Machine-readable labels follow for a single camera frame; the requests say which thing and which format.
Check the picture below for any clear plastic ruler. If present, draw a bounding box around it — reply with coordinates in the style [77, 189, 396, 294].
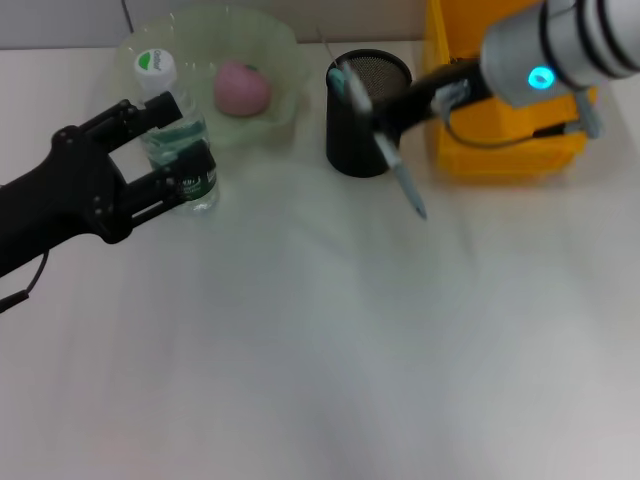
[317, 27, 341, 64]

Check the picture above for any clear bottle green label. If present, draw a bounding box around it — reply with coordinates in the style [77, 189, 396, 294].
[133, 48, 221, 216]

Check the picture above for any green translucent fruit plate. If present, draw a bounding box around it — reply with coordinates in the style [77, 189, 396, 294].
[115, 4, 311, 150]

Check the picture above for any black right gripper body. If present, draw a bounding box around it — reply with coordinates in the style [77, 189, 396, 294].
[389, 60, 489, 134]

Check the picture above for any gripper cable with connector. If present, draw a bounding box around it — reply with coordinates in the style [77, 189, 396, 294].
[0, 249, 51, 314]
[432, 82, 606, 149]

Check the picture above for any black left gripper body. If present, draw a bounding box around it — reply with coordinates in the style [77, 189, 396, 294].
[0, 124, 134, 281]

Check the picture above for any left gripper cable with connector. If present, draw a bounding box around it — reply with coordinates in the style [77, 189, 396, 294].
[0, 249, 51, 314]

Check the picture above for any black mesh pen holder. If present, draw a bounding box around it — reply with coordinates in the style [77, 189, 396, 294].
[325, 48, 413, 178]

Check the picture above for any right gripper cable with connector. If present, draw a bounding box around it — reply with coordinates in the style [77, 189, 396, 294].
[432, 82, 606, 149]

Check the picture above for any silver pen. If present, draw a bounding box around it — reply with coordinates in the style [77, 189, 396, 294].
[342, 62, 429, 221]

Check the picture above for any yellow plastic bin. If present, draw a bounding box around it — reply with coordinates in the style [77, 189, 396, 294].
[422, 0, 591, 175]

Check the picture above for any pink toy peach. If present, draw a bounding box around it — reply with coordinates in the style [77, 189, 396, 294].
[213, 59, 274, 117]

